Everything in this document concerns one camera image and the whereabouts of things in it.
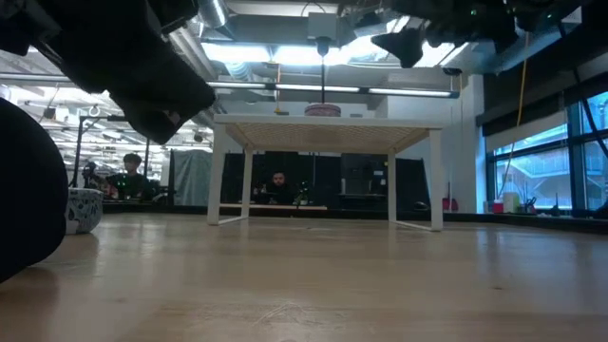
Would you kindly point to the grey fabric cover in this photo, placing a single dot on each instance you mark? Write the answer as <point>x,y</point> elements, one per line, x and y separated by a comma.
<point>190,178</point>

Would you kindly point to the silver round air duct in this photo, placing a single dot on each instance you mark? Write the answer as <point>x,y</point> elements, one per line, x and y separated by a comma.
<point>211,12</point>

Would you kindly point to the medium black candlestick holder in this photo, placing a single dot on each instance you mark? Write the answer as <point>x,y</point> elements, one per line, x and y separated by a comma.
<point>323,45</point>

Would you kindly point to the red bag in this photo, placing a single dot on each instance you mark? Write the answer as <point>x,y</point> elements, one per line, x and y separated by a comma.
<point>450,205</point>

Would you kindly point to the black aluminium table frame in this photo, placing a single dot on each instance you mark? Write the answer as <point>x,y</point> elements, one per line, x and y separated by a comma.
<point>522,220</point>

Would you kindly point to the red container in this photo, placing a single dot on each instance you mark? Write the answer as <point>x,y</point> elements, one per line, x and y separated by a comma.
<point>498,207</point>

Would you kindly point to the black partition wall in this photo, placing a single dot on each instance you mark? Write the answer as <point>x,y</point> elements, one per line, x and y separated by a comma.
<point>366,176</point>

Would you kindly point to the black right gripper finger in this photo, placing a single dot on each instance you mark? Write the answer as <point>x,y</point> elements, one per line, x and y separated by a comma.
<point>404,47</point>

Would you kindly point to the person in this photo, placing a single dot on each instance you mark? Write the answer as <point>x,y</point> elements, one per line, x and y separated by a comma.
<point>132,162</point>
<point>279,180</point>

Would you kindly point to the pink patterned candle tin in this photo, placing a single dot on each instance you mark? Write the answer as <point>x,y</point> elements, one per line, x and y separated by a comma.
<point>323,110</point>

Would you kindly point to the white plastic jug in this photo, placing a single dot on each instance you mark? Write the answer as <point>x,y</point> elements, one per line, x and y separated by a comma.
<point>511,203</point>

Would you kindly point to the white perforated shelf riser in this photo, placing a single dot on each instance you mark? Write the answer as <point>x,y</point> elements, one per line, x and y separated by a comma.
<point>332,122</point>

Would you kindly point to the tall black candlestick holder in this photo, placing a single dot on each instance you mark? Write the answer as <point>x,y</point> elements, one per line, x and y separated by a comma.
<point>28,190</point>

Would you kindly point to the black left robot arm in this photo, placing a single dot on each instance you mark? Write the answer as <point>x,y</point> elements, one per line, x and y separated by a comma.
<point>19,24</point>

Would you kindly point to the blue leaf-patterned candle tin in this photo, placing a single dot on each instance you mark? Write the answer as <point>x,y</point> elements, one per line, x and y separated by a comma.
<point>85,211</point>

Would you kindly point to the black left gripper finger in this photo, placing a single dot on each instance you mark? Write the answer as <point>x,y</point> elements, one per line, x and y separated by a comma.
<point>161,104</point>
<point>173,12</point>

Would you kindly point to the long ceiling light bar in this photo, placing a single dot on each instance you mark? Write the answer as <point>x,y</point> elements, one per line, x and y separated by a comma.
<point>309,88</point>

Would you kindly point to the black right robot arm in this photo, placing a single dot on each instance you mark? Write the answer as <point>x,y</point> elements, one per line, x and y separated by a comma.
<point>537,12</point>

